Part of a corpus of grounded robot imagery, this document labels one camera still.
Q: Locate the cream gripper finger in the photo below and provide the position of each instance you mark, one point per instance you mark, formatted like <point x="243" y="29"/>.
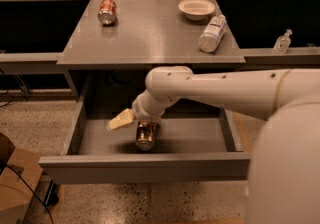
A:
<point x="123" y="119"/>

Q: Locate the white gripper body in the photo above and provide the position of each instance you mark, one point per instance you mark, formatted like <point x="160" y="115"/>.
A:
<point x="140" y="112"/>

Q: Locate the orange soda can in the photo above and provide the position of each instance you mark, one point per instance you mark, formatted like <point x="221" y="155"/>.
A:
<point x="145" y="136"/>

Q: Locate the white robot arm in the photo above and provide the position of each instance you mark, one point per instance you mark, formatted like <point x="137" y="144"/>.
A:
<point x="284" y="170"/>

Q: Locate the grey open drawer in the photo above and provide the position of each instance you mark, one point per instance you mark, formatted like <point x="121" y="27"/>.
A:
<point x="193" y="142"/>

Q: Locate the grey cabinet counter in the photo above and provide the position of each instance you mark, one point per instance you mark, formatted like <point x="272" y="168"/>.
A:
<point x="145" y="34"/>

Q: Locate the red soda can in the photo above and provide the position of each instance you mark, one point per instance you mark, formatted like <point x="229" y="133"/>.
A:
<point x="107" y="12"/>

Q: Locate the white plastic bottle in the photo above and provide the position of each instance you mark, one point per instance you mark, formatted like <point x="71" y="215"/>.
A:
<point x="213" y="33"/>

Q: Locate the white paper bowl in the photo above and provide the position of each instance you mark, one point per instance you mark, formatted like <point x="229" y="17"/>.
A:
<point x="196" y="10"/>

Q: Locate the brown cardboard box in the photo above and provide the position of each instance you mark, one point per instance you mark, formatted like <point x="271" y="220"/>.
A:
<point x="18" y="179"/>

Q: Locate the clear sanitizer bottle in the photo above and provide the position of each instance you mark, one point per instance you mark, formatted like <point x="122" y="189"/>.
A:
<point x="283" y="42"/>

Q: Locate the grey rail ledge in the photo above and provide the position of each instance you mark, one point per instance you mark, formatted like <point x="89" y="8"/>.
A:
<point x="30" y="63"/>

